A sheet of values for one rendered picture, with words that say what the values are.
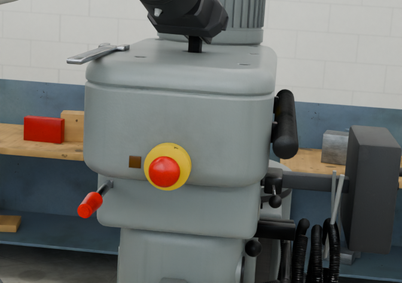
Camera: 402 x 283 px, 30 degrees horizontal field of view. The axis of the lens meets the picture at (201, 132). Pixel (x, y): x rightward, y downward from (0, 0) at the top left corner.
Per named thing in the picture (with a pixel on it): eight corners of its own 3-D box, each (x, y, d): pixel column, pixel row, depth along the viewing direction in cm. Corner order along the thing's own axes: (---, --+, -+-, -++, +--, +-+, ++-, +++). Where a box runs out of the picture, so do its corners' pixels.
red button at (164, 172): (177, 191, 94) (179, 160, 93) (146, 188, 94) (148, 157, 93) (181, 183, 97) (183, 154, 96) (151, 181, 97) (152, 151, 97)
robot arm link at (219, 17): (143, 45, 115) (111, 5, 104) (160, -10, 117) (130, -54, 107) (220, 52, 110) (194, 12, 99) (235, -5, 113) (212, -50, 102)
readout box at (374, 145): (396, 256, 141) (409, 147, 137) (347, 252, 141) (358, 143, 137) (382, 224, 160) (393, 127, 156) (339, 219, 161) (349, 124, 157)
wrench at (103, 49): (90, 66, 91) (90, 58, 91) (58, 63, 91) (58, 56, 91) (129, 49, 115) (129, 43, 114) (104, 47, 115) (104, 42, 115)
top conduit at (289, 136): (297, 161, 99) (299, 135, 99) (265, 158, 100) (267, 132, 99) (293, 107, 143) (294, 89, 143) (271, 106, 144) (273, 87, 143)
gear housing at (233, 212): (257, 243, 109) (262, 176, 107) (93, 228, 111) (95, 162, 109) (263, 184, 142) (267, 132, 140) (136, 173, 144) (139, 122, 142)
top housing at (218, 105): (267, 195, 98) (276, 73, 95) (70, 177, 100) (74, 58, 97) (272, 128, 144) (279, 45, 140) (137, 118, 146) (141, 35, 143)
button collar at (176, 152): (188, 192, 97) (191, 147, 96) (142, 188, 97) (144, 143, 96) (190, 188, 99) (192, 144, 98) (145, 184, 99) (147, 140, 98)
